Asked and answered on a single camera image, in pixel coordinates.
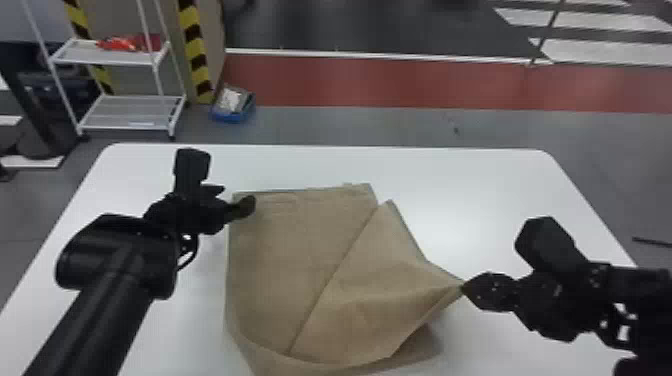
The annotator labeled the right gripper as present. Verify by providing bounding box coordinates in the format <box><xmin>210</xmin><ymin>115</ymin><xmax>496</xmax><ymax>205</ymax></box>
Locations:
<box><xmin>461</xmin><ymin>271</ymin><xmax>613</xmax><ymax>344</ymax></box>

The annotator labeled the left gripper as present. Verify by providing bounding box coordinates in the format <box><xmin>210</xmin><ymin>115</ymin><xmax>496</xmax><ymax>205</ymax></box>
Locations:
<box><xmin>143</xmin><ymin>183</ymin><xmax>257</xmax><ymax>236</ymax></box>

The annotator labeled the beige towel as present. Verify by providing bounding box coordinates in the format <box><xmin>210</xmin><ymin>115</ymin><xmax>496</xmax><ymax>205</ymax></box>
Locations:
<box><xmin>223</xmin><ymin>181</ymin><xmax>466</xmax><ymax>376</ymax></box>

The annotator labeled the blue basket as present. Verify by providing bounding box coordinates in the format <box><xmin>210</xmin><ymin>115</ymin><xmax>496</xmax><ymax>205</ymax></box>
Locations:
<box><xmin>210</xmin><ymin>84</ymin><xmax>258</xmax><ymax>125</ymax></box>

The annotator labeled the red snack packet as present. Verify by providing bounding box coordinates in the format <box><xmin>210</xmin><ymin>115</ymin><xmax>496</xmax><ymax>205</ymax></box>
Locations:
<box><xmin>96</xmin><ymin>35</ymin><xmax>139</xmax><ymax>53</ymax></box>

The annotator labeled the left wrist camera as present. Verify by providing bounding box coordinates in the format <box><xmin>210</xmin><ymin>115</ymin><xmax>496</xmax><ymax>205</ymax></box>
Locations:
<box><xmin>172</xmin><ymin>147</ymin><xmax>213</xmax><ymax>197</ymax></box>

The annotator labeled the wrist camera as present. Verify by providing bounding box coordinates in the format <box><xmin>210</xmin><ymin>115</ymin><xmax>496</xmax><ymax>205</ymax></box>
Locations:
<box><xmin>513</xmin><ymin>216</ymin><xmax>597</xmax><ymax>282</ymax></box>
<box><xmin>172</xmin><ymin>147</ymin><xmax>213</xmax><ymax>197</ymax></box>

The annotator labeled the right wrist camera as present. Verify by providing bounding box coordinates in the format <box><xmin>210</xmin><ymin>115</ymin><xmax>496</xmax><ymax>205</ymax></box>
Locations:
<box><xmin>513</xmin><ymin>216</ymin><xmax>597</xmax><ymax>282</ymax></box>

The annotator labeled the white wire rack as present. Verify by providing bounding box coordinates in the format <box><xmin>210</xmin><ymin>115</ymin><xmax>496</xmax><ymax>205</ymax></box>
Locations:
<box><xmin>20</xmin><ymin>0</ymin><xmax>188</xmax><ymax>141</ymax></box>

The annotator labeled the yellow black striped post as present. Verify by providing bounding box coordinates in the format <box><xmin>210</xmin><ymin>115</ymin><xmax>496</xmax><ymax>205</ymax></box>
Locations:
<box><xmin>176</xmin><ymin>0</ymin><xmax>217</xmax><ymax>105</ymax></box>
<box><xmin>63</xmin><ymin>0</ymin><xmax>116</xmax><ymax>96</ymax></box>

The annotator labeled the black cable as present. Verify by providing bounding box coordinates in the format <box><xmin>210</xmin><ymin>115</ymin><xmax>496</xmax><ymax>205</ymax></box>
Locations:
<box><xmin>631</xmin><ymin>236</ymin><xmax>672</xmax><ymax>249</ymax></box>

